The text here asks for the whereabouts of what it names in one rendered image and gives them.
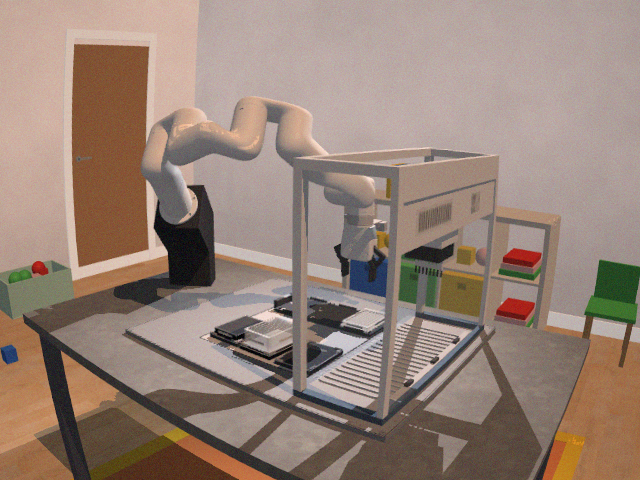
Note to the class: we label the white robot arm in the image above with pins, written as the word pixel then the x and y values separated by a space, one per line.
pixel 187 143

